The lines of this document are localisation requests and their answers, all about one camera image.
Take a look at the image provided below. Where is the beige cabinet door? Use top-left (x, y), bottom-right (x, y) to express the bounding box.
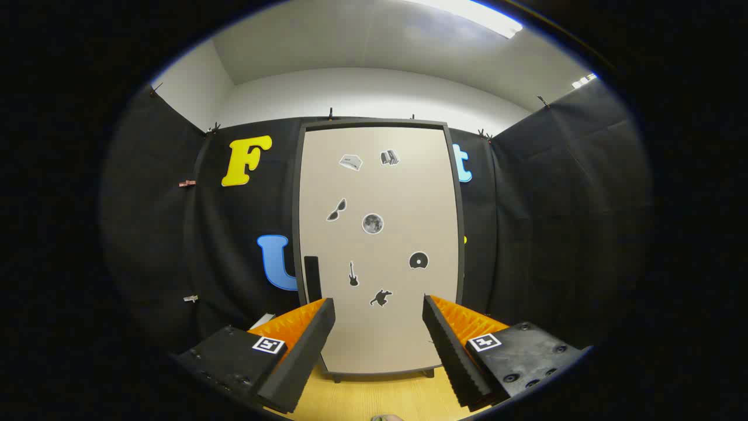
top-left (298, 126), bottom-right (460, 375)

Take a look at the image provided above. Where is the black door handle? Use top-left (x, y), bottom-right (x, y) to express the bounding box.
top-left (304, 256), bottom-right (323, 302)

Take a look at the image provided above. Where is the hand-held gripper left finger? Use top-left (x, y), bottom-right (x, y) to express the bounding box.
top-left (175, 297), bottom-right (337, 415)

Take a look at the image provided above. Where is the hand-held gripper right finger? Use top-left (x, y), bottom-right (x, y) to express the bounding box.
top-left (422, 294), bottom-right (588, 413)

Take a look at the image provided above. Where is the grey cabinet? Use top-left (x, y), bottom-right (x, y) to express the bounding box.
top-left (292, 119), bottom-right (466, 384)

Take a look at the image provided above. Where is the long ceiling light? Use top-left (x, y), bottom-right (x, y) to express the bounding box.
top-left (403, 0), bottom-right (524, 39)

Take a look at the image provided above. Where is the black backdrop cloth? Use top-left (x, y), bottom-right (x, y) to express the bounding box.
top-left (99, 79), bottom-right (652, 357)

